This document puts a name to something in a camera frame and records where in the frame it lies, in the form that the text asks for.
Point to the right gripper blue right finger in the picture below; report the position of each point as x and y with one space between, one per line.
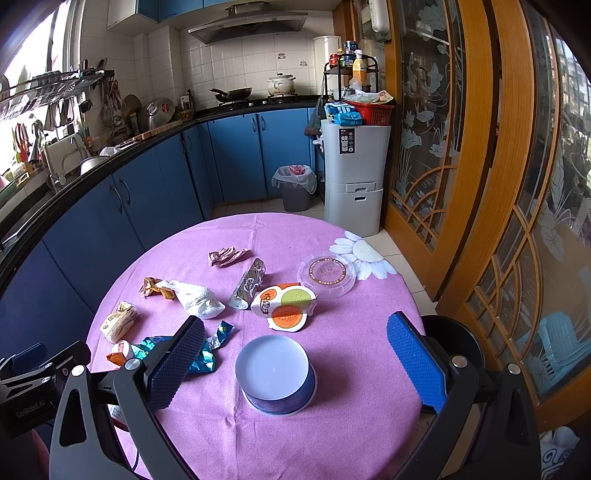
426 372

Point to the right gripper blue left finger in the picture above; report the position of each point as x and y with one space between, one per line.
170 360

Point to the white and blue plastic bowl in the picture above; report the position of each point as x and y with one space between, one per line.
275 375

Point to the blue kitchen base cabinets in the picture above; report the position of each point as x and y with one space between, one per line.
58 265

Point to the kitchen faucet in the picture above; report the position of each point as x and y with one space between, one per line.
64 156

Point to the grey trash bin with bag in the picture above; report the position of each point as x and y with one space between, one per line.
297 183

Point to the blue shiny foil wrapper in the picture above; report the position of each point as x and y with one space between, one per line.
204 362

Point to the black round stool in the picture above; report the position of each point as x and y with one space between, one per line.
454 337

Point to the orange small wrapper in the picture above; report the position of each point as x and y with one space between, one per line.
120 353

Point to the beige crumpled snack wrapper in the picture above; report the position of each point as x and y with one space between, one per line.
116 324

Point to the gold brown candy wrapper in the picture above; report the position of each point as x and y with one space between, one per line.
151 286

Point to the silver foil wrapper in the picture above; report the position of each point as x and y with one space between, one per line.
247 287

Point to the pink crumpled wrapper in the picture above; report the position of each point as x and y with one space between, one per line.
226 256

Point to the orange green yogurt lid wrapper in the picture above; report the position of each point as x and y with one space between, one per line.
286 307

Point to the clear round plastic lid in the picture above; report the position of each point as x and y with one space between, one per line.
327 274

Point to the white tall storage cabinet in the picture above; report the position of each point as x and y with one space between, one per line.
355 159

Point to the wooden glass sliding door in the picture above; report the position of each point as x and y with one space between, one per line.
490 189

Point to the steel pot lid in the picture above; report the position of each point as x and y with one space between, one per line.
159 112

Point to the red plastic basket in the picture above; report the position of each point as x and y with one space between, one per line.
374 114

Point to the blue packaged bag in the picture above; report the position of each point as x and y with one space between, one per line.
343 114

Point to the metal dish rack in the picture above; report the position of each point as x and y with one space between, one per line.
47 89

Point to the black frying pan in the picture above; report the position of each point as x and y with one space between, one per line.
234 95

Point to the orange juice bottle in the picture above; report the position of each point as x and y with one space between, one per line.
360 71

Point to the white ceramic pot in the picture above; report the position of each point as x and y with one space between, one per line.
281 85

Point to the black metal shelf rack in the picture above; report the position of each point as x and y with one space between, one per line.
338 75

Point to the white water heater cylinder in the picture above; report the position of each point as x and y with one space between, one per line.
324 47

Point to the steel range hood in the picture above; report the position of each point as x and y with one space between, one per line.
247 19

